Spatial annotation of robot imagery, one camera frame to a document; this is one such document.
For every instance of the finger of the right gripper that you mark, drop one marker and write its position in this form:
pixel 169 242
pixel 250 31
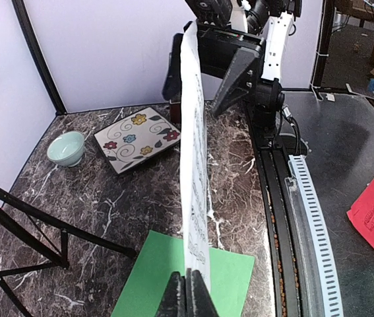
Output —
pixel 239 80
pixel 172 84

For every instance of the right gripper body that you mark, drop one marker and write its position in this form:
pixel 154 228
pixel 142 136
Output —
pixel 217 48

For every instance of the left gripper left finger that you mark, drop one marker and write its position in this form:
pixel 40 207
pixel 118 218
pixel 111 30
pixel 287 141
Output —
pixel 173 301

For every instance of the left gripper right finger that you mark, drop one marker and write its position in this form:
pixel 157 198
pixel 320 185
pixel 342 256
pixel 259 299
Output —
pixel 198 299

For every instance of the white sheet music paper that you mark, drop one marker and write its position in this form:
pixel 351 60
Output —
pixel 193 159

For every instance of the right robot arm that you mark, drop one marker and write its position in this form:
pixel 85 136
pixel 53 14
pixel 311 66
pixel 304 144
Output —
pixel 271 21

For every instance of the dark red wooden metronome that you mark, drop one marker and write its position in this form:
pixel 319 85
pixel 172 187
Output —
pixel 175 110

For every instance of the green paper sheet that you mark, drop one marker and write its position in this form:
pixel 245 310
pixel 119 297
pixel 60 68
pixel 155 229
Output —
pixel 160 285

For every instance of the square floral plate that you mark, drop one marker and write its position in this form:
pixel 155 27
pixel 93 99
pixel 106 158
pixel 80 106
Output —
pixel 136 138

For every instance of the pale green ceramic bowl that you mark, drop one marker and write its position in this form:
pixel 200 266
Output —
pixel 67 149

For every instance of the black front rail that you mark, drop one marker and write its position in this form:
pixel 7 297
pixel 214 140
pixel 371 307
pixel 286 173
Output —
pixel 272 167

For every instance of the white slotted cable duct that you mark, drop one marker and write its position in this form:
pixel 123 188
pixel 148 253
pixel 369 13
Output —
pixel 321 286

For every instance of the right black frame post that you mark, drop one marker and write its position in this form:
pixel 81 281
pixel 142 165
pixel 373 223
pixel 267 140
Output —
pixel 38 57

